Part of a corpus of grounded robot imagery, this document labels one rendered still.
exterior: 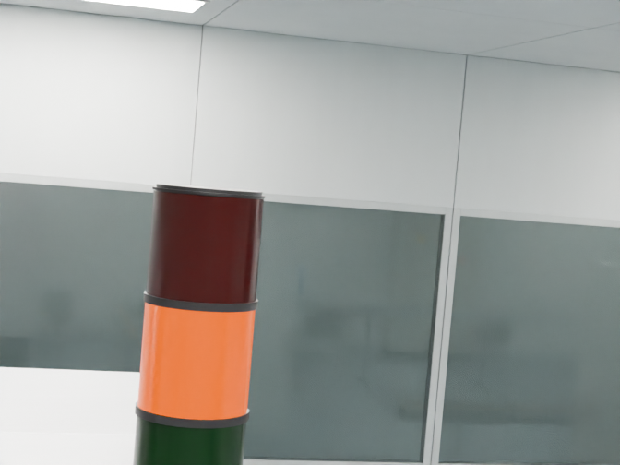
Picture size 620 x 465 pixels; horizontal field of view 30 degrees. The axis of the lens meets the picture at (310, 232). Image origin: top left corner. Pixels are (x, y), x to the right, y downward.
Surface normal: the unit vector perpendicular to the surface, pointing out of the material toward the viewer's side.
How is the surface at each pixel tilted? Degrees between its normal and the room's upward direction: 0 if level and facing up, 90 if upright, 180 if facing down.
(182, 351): 90
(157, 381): 90
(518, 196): 90
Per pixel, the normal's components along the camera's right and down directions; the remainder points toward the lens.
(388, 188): 0.24, 0.07
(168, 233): -0.58, 0.00
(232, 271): 0.59, 0.09
